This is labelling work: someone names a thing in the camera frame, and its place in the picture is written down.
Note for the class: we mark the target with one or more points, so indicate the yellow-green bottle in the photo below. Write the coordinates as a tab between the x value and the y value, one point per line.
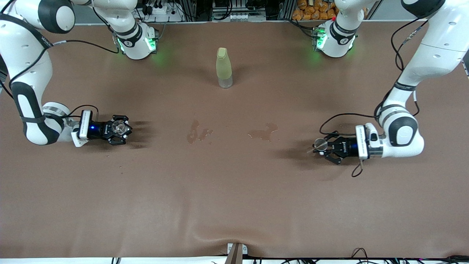
224	68

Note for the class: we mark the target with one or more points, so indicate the long white socket strip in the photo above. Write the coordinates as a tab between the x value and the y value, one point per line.
238	17

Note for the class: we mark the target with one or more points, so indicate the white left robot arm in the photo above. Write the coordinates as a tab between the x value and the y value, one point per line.
436	55

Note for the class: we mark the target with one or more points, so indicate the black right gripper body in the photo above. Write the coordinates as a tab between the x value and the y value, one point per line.
101	129

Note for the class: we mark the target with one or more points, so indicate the metal table edge clamp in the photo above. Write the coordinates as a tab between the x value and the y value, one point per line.
236	251

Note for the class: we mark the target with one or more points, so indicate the white power strip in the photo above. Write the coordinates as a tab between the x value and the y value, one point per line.
161	10

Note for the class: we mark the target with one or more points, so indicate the black electronics rack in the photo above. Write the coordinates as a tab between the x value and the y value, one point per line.
205	7

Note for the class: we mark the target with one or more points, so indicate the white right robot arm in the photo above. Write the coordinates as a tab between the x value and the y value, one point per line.
22	55

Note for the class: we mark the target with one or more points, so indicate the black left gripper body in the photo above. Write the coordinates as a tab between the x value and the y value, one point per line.
345	147

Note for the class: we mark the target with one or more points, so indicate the steel jigger cup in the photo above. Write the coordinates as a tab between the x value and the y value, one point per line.
320	144

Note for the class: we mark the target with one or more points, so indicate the brown table cloth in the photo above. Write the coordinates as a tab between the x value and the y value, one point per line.
234	190

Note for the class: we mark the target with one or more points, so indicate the orange snack bag pile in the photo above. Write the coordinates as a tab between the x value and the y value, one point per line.
311	11

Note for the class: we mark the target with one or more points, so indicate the clear glass measuring beaker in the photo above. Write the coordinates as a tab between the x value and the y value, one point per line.
118	127

